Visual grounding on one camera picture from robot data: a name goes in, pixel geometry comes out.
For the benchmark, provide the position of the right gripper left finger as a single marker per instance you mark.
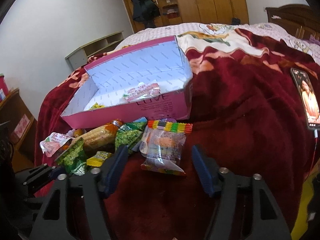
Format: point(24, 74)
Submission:
point(74, 207)

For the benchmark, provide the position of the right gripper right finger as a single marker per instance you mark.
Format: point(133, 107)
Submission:
point(245, 208)

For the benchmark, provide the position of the green peas snack bag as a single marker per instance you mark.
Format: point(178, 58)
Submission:
point(73, 159)

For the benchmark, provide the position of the orange corn snack bag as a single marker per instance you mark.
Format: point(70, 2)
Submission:
point(100, 136)

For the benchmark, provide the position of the pink peach jelly pouch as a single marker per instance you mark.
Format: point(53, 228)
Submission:
point(141, 92)

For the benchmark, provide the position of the small yellow candy packet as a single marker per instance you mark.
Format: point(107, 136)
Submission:
point(98, 159)

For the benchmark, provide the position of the red floral fleece blanket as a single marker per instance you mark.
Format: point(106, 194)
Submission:
point(246, 114)

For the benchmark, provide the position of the smartphone on blanket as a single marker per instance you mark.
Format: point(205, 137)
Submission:
point(308, 97)

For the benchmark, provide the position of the pink cardboard box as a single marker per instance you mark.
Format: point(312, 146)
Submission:
point(151, 79)

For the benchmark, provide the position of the grey low shelf unit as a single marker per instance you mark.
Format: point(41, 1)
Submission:
point(80, 56)

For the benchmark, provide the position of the pink checkered bed sheet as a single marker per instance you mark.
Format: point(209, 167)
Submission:
point(225, 32)

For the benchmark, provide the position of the dark wooden headboard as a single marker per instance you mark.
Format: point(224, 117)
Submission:
point(298, 20)

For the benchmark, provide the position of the dark hanging jackets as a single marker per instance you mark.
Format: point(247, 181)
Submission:
point(145, 11)

